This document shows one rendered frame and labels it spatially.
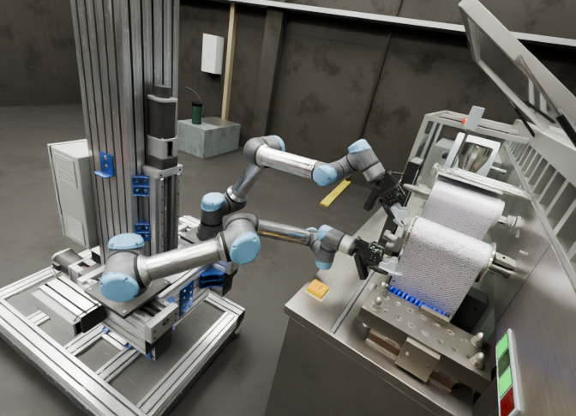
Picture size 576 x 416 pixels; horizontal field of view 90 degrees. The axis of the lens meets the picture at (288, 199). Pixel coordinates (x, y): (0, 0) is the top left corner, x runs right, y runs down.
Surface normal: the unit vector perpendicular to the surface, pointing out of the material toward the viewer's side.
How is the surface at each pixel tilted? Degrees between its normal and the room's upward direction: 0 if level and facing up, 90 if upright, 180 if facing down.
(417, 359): 90
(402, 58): 90
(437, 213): 92
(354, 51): 90
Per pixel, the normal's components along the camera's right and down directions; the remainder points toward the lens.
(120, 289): 0.19, 0.49
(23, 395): 0.18, -0.89
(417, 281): -0.54, 0.27
